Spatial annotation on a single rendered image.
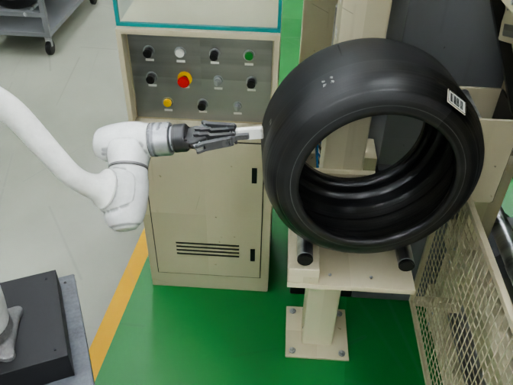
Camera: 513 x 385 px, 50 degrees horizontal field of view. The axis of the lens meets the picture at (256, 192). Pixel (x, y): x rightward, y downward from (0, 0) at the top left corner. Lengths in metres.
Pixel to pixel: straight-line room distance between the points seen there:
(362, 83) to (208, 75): 0.86
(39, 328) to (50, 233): 1.45
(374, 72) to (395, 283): 0.66
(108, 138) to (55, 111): 2.65
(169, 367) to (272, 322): 0.49
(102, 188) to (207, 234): 1.08
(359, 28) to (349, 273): 0.69
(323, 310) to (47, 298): 1.09
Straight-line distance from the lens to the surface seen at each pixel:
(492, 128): 1.72
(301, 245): 1.56
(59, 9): 5.24
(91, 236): 3.01
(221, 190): 2.23
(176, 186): 2.25
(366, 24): 1.56
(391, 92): 1.27
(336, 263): 1.68
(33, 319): 1.71
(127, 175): 1.40
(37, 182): 3.45
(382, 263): 1.71
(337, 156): 1.77
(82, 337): 1.74
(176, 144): 1.43
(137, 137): 1.45
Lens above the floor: 2.01
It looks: 39 degrees down
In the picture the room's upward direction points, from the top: 1 degrees clockwise
